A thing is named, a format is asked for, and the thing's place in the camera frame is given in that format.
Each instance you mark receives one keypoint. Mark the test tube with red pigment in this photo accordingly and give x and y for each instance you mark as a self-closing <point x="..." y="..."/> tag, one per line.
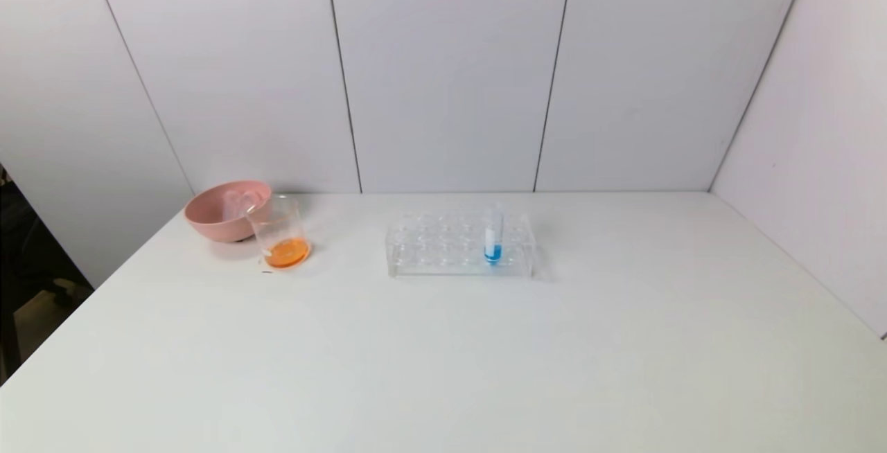
<point x="233" y="205"/>

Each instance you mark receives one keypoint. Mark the clear acrylic test tube rack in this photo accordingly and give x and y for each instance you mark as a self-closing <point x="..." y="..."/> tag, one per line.
<point x="443" y="252"/>

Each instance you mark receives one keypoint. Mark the test tube with blue pigment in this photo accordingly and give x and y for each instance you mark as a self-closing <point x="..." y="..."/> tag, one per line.
<point x="493" y="253"/>

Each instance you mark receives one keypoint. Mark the clear plastic beaker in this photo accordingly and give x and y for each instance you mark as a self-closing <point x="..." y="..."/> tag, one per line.
<point x="285" y="252"/>

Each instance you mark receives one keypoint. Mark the pink bowl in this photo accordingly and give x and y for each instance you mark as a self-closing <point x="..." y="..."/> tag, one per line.
<point x="208" y="221"/>

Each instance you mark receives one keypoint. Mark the dark equipment beside table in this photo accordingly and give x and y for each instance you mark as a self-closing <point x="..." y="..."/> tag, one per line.
<point x="31" y="259"/>

